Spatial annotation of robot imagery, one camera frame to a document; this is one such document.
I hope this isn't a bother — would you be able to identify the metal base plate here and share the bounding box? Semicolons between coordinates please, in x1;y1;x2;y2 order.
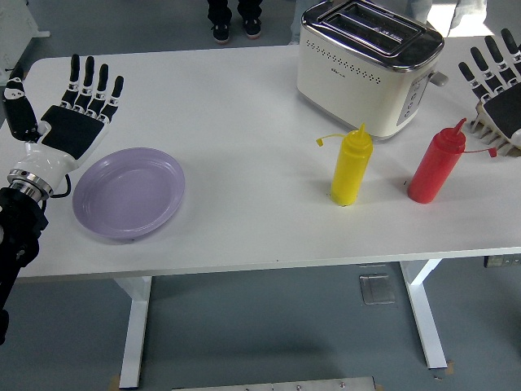
170;376;378;391

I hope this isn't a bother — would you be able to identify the table control box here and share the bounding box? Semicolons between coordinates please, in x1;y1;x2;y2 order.
484;255;521;269

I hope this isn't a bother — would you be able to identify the metal toast rack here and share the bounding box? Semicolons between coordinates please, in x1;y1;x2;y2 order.
467;112;521;158

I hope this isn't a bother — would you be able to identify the yellow squeeze bottle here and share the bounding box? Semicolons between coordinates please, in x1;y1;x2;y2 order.
316;123;374;206

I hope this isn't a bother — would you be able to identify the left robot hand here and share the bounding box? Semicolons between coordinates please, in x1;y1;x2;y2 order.
2;54;125;191

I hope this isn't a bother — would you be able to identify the white equipment cabinet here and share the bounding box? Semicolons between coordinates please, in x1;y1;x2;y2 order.
0;0;52;86

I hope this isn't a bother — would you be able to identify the metal floor outlet cover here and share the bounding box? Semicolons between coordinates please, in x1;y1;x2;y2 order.
358;273;396;305

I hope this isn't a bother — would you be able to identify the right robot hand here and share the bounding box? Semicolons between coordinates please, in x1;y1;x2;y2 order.
458;28;521;150

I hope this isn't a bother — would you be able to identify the cream and chrome toaster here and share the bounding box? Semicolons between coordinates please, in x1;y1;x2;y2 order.
296;0;449;142

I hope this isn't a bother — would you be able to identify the purple plate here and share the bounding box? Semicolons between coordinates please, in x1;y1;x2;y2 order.
72;147;186;241

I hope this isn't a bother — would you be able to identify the red squeeze bottle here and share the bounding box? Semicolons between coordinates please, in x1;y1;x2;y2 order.
407;117;498;204

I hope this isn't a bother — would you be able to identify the white table leg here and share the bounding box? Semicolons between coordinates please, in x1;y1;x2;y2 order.
113;275;154;389
398;258;449;371

